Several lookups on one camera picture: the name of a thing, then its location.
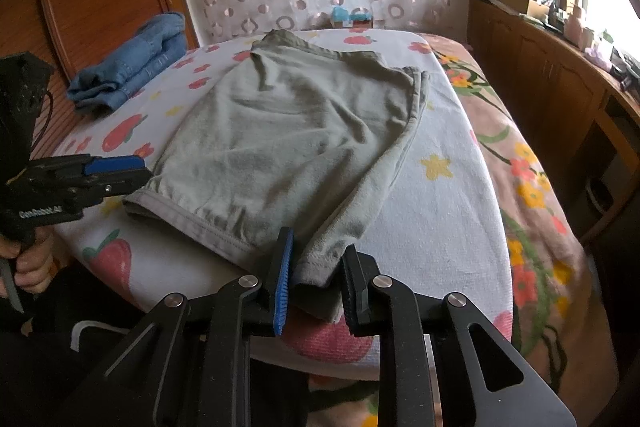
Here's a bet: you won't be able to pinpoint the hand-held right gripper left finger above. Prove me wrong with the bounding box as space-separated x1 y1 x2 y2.
65 227 306 427

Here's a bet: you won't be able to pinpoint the grey-green pants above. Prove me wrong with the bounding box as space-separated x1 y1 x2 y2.
122 29 432 324

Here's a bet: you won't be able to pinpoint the wooden side cabinet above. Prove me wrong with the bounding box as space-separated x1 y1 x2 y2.
467 0 640 269

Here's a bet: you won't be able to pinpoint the blue tissue box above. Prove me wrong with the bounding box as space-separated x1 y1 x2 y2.
331 5 375 29

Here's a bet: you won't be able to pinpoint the green capped bottle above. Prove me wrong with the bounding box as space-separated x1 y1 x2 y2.
598 29 616 62

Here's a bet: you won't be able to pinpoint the black tripod device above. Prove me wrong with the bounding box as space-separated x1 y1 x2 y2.
612 49 640 92

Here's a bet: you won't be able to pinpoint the cardboard box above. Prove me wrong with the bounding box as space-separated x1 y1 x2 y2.
492 0 551 21

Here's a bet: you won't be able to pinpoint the floral pink blanket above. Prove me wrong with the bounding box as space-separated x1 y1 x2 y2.
306 32 622 427

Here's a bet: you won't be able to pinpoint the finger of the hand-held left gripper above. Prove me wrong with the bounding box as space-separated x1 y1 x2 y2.
82 167 154 201
82 154 147 178

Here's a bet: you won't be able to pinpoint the strawberry print white towel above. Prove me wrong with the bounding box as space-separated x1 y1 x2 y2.
52 28 514 382

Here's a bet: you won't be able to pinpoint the person's left hand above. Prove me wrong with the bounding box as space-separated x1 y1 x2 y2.
0 227 54 297

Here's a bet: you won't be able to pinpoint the purple cloth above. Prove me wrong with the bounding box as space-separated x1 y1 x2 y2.
584 46 614 70

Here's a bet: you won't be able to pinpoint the pink bottle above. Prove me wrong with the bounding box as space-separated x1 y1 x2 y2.
564 4 589 48

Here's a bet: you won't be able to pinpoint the folded blue jeans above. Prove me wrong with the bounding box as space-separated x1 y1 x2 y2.
66 12 187 113

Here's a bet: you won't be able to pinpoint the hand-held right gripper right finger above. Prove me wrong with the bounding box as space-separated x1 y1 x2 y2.
341 244 578 427

